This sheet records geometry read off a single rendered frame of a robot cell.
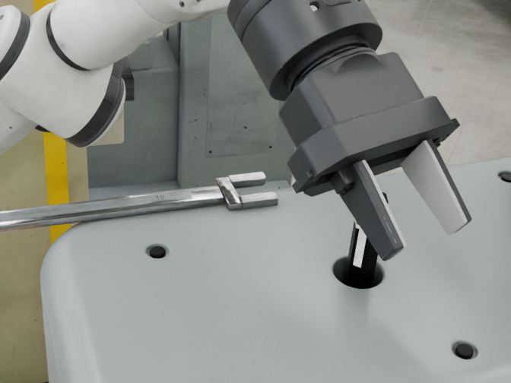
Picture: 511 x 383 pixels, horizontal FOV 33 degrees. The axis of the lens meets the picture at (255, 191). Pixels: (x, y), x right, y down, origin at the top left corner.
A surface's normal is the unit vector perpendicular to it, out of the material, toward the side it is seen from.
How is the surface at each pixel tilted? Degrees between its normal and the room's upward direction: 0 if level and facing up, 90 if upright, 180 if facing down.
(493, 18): 0
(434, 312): 0
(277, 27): 64
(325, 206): 0
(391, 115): 30
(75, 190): 90
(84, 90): 69
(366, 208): 90
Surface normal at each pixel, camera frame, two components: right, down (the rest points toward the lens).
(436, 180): -0.83, 0.27
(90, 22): -0.40, 0.39
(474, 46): 0.07, -0.82
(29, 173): 0.33, 0.55
